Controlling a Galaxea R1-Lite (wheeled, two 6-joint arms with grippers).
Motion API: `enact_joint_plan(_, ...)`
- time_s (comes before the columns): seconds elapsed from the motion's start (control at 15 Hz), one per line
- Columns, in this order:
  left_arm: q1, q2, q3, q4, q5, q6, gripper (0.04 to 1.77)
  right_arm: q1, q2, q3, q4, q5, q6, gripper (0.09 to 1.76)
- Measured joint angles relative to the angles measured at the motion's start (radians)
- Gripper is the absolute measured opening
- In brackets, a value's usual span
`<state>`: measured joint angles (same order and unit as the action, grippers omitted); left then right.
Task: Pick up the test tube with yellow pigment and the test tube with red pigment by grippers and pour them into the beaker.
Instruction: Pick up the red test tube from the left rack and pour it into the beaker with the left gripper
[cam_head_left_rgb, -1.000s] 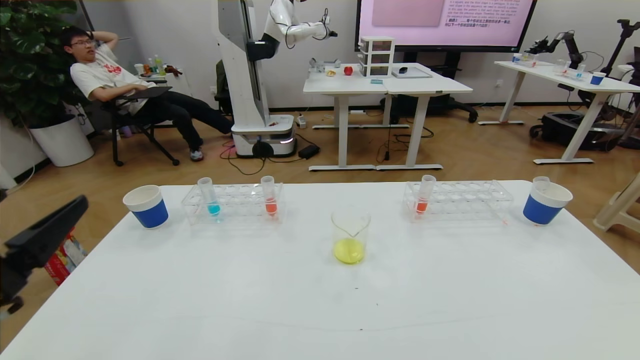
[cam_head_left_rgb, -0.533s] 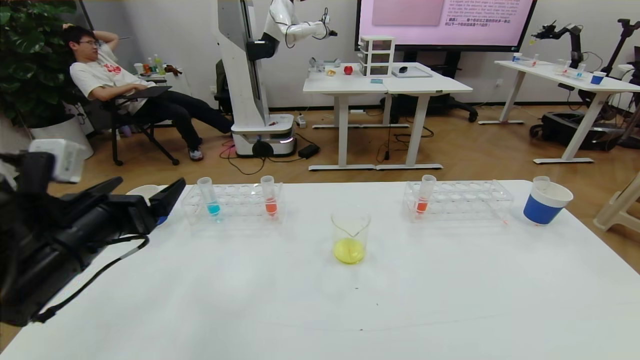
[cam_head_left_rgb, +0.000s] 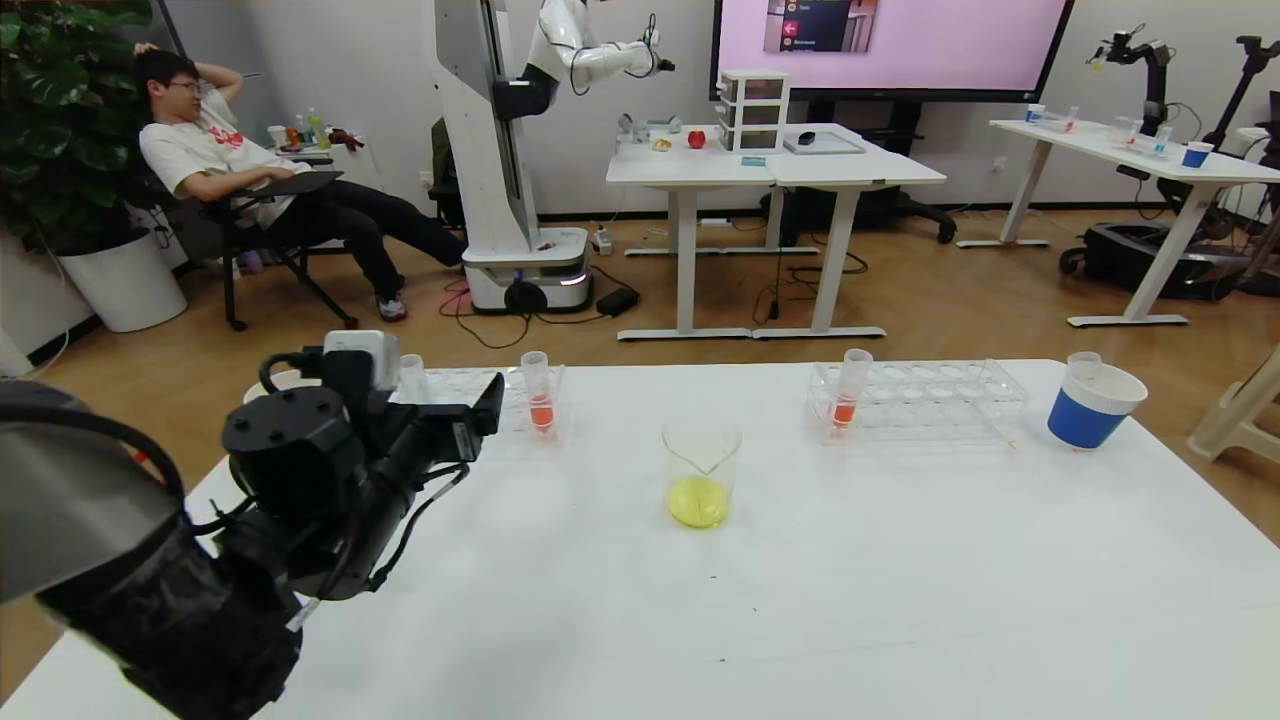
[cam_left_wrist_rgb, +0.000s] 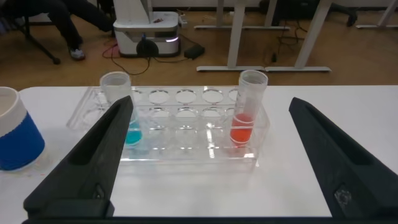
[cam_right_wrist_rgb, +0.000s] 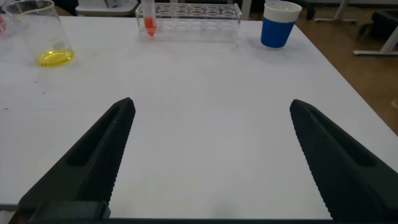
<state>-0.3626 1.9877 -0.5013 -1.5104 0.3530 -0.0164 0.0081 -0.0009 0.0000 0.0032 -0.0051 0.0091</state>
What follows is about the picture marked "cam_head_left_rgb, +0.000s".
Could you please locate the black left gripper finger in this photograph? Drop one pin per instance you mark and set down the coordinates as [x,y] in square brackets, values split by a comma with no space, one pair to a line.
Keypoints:
[488,408]

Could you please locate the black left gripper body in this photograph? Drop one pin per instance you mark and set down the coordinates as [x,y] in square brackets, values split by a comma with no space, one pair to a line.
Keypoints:
[430,440]

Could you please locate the red pigment test tube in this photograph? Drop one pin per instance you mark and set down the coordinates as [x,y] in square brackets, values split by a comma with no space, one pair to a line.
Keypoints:
[845,410]
[540,410]

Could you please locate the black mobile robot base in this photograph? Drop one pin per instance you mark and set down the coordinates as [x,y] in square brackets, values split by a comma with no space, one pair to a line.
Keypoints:
[1130,255]

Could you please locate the slim black robot arm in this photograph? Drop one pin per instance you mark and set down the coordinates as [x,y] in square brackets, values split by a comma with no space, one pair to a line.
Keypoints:
[1157,85]

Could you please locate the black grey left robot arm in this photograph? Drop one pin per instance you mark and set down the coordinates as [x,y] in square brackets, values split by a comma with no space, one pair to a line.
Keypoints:
[200,600]

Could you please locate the clear acrylic tube rack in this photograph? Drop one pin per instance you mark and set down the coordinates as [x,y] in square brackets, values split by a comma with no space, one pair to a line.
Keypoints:
[920,400]
[515,425]

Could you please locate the blue pigment test tube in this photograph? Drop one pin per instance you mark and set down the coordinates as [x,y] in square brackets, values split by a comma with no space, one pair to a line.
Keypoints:
[412,375]

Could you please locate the clear glass beaker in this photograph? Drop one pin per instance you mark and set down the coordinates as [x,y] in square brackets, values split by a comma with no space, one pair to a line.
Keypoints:
[700,500]

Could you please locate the blue paper cup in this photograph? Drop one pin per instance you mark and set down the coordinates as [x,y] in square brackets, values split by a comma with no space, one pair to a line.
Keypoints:
[1085,420]
[300,380]
[1197,156]

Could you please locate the black power brick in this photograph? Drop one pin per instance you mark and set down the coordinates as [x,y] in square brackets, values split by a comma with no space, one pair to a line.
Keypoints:
[618,301]

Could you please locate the white power strip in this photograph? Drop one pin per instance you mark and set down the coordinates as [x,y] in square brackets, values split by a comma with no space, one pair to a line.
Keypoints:
[601,241]

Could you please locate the white humanoid robot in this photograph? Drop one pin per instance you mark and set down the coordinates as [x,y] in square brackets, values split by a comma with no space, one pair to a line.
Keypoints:
[490,150]

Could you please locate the black office chair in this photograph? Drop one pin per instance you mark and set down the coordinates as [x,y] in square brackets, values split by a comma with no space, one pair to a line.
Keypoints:
[232,240]

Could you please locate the dark laptop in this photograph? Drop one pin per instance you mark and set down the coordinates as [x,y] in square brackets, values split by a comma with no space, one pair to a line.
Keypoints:
[300,182]

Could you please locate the brown plush toy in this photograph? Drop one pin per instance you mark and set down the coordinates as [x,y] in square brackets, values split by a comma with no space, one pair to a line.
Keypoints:
[345,138]

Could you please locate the white standing desk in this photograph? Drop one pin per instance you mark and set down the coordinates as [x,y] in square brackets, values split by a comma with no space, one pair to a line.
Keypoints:
[690,165]
[1085,135]
[860,168]

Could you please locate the small grey device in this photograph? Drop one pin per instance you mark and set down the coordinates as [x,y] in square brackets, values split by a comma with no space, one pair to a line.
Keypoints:
[650,125]

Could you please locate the green drink bottle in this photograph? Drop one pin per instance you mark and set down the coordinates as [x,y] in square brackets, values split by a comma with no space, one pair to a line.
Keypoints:
[317,128]

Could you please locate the small white cup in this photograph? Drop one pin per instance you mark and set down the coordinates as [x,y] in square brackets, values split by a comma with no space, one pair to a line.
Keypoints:
[277,136]

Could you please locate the red apple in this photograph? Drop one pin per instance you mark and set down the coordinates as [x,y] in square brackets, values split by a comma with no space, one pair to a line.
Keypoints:
[696,138]

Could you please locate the white planter pot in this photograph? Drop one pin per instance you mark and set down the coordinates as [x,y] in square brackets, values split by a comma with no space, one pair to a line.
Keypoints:
[120,285]

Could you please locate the seated man white shirt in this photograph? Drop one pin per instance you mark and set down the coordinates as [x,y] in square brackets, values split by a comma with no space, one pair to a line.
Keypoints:
[200,150]

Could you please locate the white drawer organizer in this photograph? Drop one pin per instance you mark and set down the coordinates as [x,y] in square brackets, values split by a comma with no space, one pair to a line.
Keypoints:
[755,110]

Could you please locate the grey flat tray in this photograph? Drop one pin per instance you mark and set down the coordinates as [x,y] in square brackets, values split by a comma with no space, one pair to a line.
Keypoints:
[835,143]

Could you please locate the black display stand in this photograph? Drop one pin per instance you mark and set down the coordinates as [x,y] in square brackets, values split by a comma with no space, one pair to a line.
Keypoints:
[900,205]

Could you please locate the green potted plant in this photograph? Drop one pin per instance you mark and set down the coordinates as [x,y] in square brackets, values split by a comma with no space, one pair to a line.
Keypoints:
[60,120]

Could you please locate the black tripod stand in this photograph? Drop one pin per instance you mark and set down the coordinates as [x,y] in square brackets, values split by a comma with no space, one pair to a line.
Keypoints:
[1255,42]

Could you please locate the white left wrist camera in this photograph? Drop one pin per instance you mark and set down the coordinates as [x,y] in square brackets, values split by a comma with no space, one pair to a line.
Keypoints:
[355,345]

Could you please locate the large wall display screen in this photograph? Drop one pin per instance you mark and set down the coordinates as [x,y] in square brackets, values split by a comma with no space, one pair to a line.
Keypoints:
[950,60]

